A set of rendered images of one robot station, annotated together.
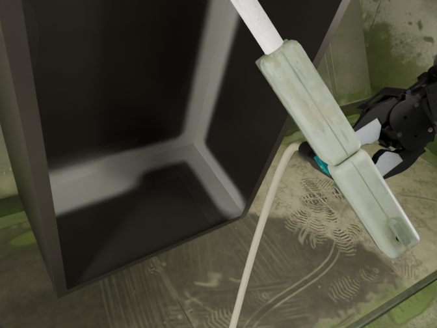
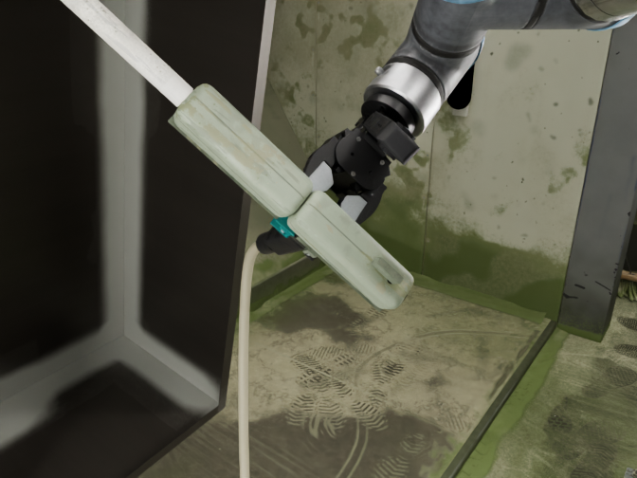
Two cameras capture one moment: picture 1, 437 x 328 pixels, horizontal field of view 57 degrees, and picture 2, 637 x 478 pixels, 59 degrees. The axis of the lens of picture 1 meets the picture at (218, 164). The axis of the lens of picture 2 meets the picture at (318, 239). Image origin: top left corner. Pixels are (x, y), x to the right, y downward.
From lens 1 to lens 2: 0.17 m
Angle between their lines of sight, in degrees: 22
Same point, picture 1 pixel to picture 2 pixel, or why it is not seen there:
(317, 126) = (258, 171)
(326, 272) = (359, 462)
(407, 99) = (347, 135)
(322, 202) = (326, 376)
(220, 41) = (128, 180)
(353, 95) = not seen: hidden behind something
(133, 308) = not seen: outside the picture
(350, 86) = not seen: hidden behind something
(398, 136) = (352, 175)
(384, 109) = (328, 149)
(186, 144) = (114, 339)
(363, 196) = (335, 241)
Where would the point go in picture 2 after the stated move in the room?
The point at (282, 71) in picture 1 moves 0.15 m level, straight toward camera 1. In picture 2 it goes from (200, 117) to (195, 156)
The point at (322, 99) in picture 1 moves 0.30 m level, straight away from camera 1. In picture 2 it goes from (255, 139) to (266, 94)
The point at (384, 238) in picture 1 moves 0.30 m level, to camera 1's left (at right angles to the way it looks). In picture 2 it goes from (375, 284) to (72, 330)
